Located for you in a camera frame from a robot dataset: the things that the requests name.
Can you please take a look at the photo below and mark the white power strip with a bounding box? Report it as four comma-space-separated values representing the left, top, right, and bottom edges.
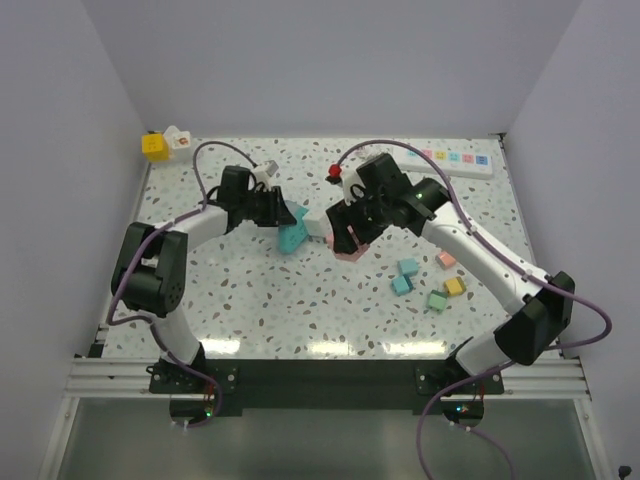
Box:
357, 142, 497, 181

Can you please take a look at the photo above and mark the salmon plug adapter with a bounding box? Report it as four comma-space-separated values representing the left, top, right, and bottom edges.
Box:
435, 250, 457, 270

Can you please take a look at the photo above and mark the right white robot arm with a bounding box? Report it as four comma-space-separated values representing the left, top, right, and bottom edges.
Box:
326, 153, 575, 393

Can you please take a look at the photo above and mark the yellow plug adapter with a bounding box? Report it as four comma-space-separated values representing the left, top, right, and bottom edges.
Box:
443, 276, 467, 297

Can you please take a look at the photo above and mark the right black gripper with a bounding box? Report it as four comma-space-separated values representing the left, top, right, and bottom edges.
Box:
328, 186, 392, 254

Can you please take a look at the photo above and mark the yellow cube plug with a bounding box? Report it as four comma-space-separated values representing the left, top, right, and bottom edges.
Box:
141, 133, 170, 163

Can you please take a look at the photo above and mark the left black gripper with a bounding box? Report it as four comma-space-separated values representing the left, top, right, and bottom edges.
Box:
238, 185, 296, 227

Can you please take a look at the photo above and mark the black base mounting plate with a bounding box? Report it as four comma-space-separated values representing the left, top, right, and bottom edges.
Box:
149, 357, 501, 419

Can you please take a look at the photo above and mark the teal triangular socket block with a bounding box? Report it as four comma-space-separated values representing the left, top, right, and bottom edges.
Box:
278, 200, 309, 255

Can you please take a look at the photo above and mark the white cube plug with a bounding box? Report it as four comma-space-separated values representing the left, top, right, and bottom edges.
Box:
303, 211, 331, 238

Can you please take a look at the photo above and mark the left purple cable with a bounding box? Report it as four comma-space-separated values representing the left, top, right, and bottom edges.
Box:
105, 141, 261, 431

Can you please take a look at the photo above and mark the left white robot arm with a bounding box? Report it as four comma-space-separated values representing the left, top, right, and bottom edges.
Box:
107, 162, 296, 392

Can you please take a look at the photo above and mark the pink cube plug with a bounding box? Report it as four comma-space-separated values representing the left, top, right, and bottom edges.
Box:
325, 227, 371, 263

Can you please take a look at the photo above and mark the aluminium frame rail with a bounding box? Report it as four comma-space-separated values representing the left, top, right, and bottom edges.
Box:
63, 358, 591, 400

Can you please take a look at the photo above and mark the green plug adapter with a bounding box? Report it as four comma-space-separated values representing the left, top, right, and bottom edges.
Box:
427, 290, 448, 312

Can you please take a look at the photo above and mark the teal plug adapter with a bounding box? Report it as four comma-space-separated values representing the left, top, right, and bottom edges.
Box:
397, 258, 420, 277
391, 275, 414, 296

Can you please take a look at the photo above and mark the white cube with picture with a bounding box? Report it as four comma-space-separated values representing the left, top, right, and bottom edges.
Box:
163, 125, 193, 162

